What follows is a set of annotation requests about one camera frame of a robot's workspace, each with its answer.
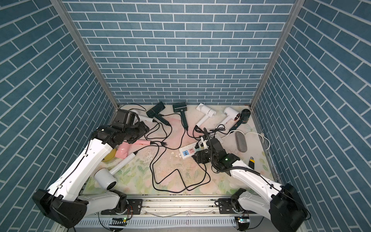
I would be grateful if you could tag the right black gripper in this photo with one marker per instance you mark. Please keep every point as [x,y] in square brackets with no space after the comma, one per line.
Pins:
[201,154]

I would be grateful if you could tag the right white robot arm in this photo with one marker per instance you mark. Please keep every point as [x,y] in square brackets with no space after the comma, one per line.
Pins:
[261,188]

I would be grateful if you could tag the yellow cup of pens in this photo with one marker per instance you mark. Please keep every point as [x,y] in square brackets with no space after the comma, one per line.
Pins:
[110,156]

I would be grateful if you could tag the white glossy hair dryer right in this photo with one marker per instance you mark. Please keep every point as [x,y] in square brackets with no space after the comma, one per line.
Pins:
[231,114]

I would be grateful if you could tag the dark green dryer angled nozzle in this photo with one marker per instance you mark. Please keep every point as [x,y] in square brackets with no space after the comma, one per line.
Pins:
[154,113]

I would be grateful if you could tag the dark green dryer centre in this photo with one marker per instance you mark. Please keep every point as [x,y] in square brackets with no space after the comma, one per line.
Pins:
[181,108]

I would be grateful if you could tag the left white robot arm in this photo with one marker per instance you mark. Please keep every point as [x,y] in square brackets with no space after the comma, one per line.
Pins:
[62,201]

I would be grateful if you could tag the white folding hair dryer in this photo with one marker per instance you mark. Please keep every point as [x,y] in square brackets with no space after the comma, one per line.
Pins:
[208,113]

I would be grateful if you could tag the large white dryer front left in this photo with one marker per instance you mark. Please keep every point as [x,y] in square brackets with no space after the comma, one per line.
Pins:
[105,178]

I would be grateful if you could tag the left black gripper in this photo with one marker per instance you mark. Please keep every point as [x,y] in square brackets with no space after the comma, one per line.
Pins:
[143,128]

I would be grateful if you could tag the yellow black utility knife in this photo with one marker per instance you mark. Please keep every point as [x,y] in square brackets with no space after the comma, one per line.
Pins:
[251,163]

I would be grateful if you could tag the white hair dryer far left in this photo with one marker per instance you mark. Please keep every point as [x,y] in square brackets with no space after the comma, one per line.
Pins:
[143,118]

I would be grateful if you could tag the white power strip coloured sockets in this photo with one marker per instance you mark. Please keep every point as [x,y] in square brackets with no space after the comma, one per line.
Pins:
[189,150]

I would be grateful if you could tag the white wall cable connector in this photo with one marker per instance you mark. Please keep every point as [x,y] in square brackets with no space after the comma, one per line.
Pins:
[261,135]

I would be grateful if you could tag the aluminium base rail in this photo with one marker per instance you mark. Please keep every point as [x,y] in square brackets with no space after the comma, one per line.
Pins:
[172,211]

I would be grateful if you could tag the dark green dryer right corner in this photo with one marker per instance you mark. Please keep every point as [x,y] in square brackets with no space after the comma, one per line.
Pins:
[244,117]

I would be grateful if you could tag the pink hair dryer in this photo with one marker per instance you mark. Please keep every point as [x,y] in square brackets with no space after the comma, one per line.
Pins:
[123,149]

